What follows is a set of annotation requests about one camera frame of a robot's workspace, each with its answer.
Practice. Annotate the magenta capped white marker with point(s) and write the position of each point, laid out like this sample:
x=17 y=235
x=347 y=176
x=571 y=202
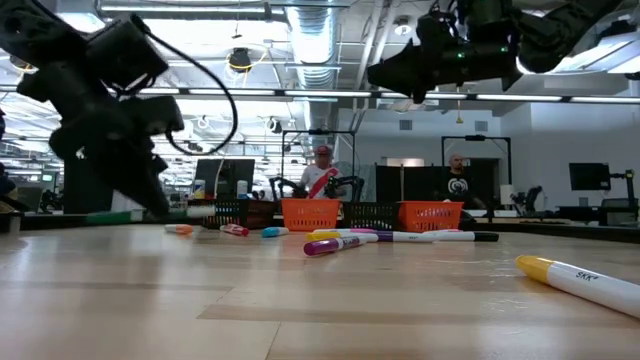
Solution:
x=362 y=230

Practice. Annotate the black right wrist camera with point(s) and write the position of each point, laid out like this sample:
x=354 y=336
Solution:
x=440 y=27

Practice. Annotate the black cabinet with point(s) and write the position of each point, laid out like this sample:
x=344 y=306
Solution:
x=75 y=192

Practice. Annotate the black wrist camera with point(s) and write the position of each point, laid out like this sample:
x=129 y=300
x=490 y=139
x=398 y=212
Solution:
x=440 y=27
x=125 y=52

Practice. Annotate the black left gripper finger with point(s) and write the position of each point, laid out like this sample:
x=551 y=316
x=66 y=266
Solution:
x=140 y=185

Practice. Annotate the black background robot arm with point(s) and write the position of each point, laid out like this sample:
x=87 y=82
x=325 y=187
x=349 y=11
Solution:
x=530 y=197
x=345 y=184
x=282 y=186

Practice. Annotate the black dome camera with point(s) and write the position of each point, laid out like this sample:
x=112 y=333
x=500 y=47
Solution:
x=274 y=125

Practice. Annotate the yellow capped white marker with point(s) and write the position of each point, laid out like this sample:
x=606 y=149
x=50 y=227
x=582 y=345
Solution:
x=322 y=235

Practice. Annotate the green capped white marker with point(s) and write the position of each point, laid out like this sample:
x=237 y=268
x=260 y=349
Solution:
x=110 y=218

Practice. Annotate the person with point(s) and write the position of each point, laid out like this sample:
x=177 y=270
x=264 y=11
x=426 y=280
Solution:
x=456 y=186
x=320 y=182
x=6 y=190

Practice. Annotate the silver ventilation duct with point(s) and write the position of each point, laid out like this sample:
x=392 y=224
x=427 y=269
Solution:
x=312 y=40

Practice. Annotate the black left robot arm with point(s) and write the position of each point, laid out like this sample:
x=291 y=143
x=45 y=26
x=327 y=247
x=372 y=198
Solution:
x=35 y=30

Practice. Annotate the short light blue capped marker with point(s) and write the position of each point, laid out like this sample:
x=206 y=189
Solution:
x=272 y=232

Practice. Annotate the black computer monitor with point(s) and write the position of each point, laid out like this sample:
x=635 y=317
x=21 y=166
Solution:
x=590 y=176
x=225 y=175

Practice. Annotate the black plastic mesh basket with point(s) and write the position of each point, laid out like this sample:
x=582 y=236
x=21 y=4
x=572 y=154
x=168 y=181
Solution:
x=250 y=214
x=370 y=215

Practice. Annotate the black ceiling spotlight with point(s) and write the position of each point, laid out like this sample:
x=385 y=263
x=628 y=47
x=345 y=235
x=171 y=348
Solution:
x=240 y=60

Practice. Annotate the orange plastic mesh basket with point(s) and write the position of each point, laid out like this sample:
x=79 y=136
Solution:
x=430 y=216
x=310 y=215

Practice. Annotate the black capped white marker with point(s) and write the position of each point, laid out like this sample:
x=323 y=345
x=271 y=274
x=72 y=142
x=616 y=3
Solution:
x=485 y=236

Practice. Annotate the black partition panel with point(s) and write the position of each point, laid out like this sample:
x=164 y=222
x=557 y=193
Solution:
x=400 y=182

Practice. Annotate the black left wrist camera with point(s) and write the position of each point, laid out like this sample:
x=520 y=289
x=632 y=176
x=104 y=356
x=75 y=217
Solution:
x=125 y=52

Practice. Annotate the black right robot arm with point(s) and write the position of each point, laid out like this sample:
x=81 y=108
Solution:
x=555 y=35

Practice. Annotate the black frame stand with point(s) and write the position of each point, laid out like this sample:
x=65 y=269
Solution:
x=475 y=137

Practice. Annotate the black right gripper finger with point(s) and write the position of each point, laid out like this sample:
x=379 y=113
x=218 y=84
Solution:
x=405 y=75

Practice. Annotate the yellow capped SKK marker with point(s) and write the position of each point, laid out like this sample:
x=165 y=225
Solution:
x=575 y=282

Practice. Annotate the purple capped Expo marker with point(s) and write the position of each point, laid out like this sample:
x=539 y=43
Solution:
x=325 y=246

